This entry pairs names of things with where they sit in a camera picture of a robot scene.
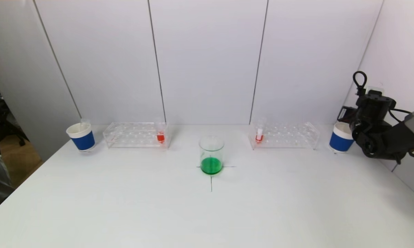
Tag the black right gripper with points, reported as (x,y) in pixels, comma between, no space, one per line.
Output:
(344,114)

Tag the blue pigment test tube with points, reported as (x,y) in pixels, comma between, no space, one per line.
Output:
(85,124)

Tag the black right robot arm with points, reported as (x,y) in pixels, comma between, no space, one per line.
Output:
(385,134)

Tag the clear acrylic test tube rack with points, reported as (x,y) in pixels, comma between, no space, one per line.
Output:
(134,136)
(282,136)

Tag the white labelled red pigment tube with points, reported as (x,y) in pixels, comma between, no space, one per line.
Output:
(259,137)

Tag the clear glass beaker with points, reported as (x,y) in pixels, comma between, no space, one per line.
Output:
(211,162)

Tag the red pigment test tube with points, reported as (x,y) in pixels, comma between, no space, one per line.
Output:
(160,137)

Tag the blue white paper cup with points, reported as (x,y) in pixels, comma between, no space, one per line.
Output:
(339,142)
(84,141)

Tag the black office chair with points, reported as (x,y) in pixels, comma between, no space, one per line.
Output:
(0,110)

